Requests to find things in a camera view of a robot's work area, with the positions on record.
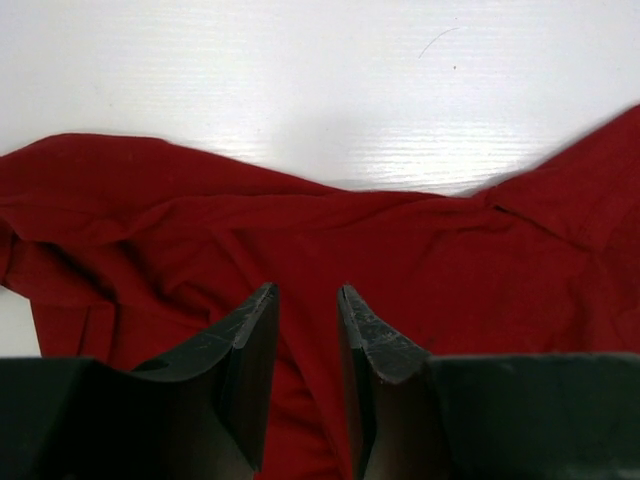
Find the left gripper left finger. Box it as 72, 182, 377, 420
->
36, 283, 279, 479

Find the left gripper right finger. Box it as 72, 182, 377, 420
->
337, 284, 462, 479

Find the red t shirt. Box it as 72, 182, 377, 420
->
1, 108, 639, 479

